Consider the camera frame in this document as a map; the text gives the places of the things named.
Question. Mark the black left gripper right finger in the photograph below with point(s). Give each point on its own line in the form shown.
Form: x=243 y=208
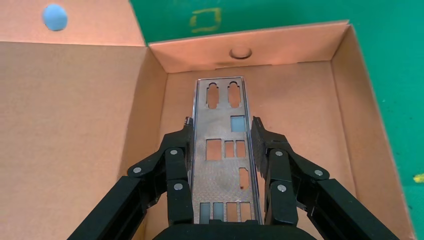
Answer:
x=281 y=172

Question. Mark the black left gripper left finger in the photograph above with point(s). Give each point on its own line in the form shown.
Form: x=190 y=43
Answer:
x=175 y=172

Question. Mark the silver metal io shield plate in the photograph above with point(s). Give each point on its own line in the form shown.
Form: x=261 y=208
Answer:
x=218 y=126

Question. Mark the brown cardboard box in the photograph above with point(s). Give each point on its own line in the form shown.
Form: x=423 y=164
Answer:
x=82 y=132

